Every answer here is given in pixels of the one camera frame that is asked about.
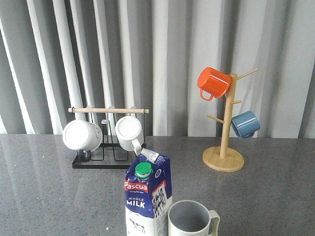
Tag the Pascual whole milk carton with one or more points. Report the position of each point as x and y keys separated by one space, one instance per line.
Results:
x=148 y=190

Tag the grey cream cup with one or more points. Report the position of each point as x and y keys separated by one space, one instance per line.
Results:
x=191 y=218

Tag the white ribbed mug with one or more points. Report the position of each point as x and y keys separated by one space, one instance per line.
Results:
x=130 y=134

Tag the orange mug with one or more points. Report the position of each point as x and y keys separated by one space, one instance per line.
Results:
x=213 y=83

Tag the wooden mug tree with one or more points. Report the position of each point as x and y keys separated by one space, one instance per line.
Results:
x=222 y=158

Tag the white smooth smiley mug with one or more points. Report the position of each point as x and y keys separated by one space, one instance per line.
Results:
x=79 y=134

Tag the blue mug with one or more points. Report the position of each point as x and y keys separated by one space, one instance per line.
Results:
x=245 y=125

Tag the black wire mug rack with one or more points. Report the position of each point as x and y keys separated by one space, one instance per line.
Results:
x=109 y=155

